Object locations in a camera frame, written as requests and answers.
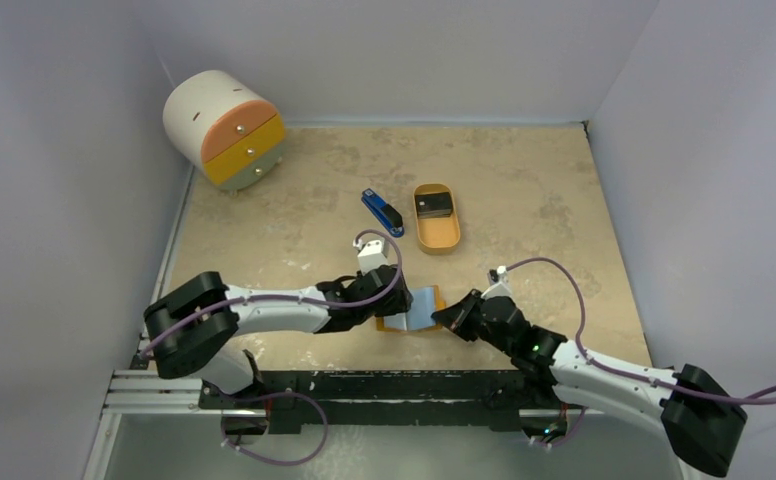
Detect orange leather card holder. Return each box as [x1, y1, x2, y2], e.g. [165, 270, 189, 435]
[376, 285, 446, 333]

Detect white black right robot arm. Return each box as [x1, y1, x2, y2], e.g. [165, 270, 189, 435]
[431, 290, 747, 478]

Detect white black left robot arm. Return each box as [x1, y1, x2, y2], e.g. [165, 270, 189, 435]
[140, 265, 413, 409]

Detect black credit card stack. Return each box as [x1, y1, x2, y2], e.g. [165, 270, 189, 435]
[414, 191, 454, 219]

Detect orange oval tray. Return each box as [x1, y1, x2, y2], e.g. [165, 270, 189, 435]
[413, 183, 461, 255]

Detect blue black stapler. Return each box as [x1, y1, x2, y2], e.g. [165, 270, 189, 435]
[361, 188, 405, 238]

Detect white round mini drawer chest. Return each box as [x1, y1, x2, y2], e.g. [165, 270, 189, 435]
[162, 70, 286, 192]

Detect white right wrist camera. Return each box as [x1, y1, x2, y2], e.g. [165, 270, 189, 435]
[481, 265, 512, 300]

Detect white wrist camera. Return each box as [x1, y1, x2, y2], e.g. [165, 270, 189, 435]
[481, 265, 512, 300]
[353, 238, 389, 275]

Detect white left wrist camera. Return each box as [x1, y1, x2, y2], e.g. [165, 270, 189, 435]
[353, 238, 389, 275]

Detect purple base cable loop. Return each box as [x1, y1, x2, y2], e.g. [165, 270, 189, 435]
[220, 386, 333, 467]

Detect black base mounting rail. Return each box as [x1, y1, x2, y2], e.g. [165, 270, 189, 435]
[199, 370, 579, 440]

